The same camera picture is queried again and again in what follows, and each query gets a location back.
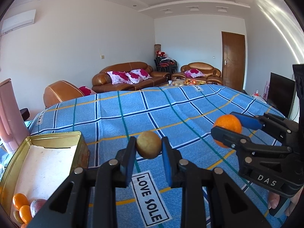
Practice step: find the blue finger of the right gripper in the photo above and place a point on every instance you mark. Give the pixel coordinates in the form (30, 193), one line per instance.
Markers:
(238, 141)
(280, 128)

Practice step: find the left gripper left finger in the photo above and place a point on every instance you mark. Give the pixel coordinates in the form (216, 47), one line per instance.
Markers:
(126, 162)

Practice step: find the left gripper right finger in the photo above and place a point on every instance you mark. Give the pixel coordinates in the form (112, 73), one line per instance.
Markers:
(171, 158)

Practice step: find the small tan longan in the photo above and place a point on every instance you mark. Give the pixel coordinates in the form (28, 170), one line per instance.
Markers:
(148, 145)
(17, 217)

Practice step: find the purple red onion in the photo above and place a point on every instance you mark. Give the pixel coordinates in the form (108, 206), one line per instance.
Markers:
(36, 205)

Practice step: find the orange fruit front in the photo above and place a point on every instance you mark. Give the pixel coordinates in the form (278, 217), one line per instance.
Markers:
(20, 200)

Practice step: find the person's right hand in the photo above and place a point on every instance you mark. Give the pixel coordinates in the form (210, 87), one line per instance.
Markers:
(273, 200)

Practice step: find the black television screen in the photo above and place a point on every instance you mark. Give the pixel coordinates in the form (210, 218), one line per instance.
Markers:
(281, 94)

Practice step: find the blue plaid tablecloth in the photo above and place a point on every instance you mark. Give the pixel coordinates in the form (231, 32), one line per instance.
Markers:
(185, 115)

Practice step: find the brown leather armchair right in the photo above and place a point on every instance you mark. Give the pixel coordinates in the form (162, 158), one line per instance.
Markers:
(212, 74)

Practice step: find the brown leather armchair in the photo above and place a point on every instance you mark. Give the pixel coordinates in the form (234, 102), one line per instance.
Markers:
(60, 91)
(212, 74)

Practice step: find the brown leather three-seat sofa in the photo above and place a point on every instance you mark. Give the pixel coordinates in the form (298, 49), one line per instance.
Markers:
(102, 82)

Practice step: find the pink floral pillow left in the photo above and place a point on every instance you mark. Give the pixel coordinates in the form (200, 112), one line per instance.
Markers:
(119, 77)

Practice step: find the pink floral pillow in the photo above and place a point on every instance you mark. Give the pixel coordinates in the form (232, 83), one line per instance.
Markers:
(138, 75)
(119, 77)

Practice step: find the pink floral pillow right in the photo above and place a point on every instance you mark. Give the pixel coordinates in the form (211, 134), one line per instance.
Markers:
(138, 75)

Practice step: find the gold metal tin box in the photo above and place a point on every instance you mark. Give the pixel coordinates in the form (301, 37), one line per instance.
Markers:
(40, 165)

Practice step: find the pink floral pillow armchair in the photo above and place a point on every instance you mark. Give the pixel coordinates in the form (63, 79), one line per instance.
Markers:
(193, 73)

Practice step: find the brown leather armchair left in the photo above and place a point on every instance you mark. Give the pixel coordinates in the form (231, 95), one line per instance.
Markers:
(60, 91)

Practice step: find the stacked dark chairs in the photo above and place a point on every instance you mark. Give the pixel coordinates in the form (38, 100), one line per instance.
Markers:
(164, 63)

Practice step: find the brown wooden door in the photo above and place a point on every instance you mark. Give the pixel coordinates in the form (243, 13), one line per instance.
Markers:
(233, 65)

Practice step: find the pink electric kettle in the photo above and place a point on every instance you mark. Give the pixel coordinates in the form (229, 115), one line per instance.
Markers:
(13, 129)

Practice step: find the white wall air conditioner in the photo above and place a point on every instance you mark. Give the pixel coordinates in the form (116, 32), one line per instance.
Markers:
(18, 21)

